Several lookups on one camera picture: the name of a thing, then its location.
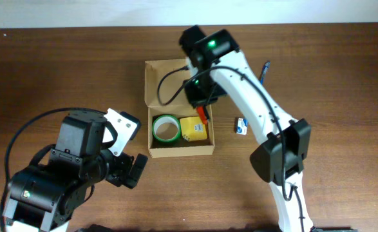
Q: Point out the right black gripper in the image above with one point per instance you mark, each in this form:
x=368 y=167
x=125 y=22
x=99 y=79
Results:
x=203 y=97

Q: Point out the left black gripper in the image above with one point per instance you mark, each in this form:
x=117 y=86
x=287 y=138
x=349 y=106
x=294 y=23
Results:
x=124 y=172

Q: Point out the brown cardboard box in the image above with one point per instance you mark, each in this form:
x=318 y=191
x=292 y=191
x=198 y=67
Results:
x=158 y=87

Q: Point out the yellow sticky note pad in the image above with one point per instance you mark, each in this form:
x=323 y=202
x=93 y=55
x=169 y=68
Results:
x=193 y=129

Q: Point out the green tape roll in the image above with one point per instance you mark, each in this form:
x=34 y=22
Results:
x=166 y=129

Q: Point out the white blue staples box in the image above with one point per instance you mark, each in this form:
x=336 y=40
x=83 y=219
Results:
x=241 y=126

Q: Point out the blue ballpoint pen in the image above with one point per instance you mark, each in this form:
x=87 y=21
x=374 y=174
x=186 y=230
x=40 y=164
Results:
x=264 y=71

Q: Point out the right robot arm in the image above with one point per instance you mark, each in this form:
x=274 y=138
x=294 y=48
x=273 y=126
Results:
x=219 y=68

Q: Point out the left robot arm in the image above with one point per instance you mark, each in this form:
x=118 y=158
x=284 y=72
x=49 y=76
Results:
x=33 y=201

